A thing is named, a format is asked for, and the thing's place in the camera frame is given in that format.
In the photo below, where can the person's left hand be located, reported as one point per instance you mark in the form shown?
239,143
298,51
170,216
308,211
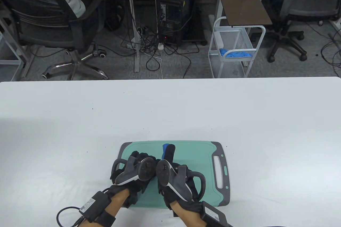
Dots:
136,189

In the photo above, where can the person's right hand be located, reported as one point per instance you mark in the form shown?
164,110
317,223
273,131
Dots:
169,155

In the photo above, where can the blue plastic scraper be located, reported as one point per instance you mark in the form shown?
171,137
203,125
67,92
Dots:
165,147

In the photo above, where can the dark grey hand controller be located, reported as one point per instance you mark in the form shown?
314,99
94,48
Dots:
163,173
145,171

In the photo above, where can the person's right forearm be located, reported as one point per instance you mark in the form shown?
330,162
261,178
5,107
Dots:
186,215

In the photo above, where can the person's left forearm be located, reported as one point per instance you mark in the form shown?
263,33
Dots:
116,203

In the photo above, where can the green cutting board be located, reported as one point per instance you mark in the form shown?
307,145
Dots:
202,157

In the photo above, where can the white power strip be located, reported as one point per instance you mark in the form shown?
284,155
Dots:
160,46

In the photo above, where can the blue cloth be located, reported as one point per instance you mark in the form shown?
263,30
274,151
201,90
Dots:
237,54

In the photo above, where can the black computer tower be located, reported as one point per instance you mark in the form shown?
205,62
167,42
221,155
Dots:
173,19

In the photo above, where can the dark brown wooden board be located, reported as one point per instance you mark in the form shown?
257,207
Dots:
245,8

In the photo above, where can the black mesh chair chrome base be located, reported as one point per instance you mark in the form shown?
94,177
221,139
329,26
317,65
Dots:
48,27

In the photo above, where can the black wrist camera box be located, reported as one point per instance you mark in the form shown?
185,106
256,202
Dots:
94,205
213,213

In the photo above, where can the white metal desk frame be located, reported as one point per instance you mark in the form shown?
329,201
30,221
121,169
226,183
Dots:
10,62

